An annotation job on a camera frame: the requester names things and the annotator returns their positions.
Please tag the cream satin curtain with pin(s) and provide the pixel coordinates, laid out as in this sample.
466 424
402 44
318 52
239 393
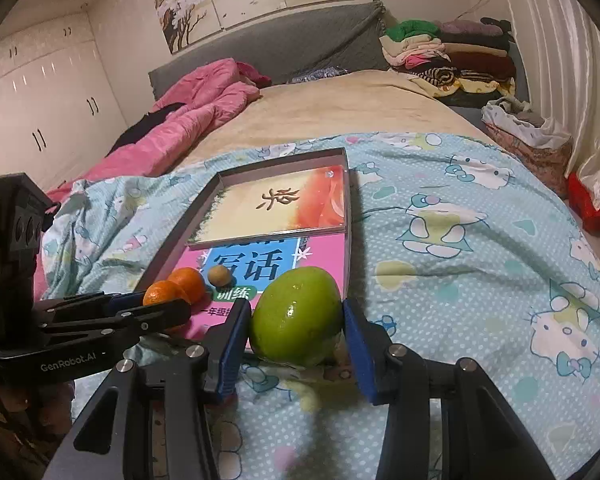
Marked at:
570 85

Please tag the large green fruit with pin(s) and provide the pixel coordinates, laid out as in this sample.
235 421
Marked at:
296 316

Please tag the orange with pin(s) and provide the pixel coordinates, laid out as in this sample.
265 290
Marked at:
189 282
157 293

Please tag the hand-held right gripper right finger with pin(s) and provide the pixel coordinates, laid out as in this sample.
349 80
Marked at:
360 355

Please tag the basket with white liner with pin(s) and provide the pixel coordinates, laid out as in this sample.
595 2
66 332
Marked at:
530 145

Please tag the brown longan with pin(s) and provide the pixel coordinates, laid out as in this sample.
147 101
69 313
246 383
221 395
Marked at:
219 276

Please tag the grey headboard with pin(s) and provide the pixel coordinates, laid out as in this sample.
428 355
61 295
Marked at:
300 40

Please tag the shallow cardboard box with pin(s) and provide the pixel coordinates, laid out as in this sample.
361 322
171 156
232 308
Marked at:
190 220

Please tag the pink book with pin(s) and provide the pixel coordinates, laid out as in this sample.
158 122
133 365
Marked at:
320 255

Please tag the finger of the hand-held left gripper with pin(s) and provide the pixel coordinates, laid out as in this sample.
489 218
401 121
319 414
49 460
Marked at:
125 300
155 317

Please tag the pink quilt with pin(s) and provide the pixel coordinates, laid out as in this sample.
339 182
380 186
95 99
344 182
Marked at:
200 100

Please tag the cream and orange book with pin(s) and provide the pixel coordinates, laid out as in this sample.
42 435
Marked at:
280 205

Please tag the beige bed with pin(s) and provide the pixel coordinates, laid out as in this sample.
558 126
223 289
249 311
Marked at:
340 110

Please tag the black garment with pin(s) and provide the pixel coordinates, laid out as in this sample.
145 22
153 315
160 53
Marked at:
145 127

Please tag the white wardrobe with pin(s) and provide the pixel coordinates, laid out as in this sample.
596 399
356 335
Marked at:
40 100

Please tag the red bag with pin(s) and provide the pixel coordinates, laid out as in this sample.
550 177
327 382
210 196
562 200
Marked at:
587 205

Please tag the dark patterned pillow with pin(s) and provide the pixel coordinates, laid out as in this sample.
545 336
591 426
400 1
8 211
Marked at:
320 75

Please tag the stack of folded clothes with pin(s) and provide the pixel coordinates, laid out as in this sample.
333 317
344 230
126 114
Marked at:
460 60

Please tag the blue cartoon printed blanket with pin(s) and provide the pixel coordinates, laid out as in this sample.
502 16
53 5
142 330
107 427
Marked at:
455 270

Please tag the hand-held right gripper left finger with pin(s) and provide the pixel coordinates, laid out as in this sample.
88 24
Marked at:
230 350

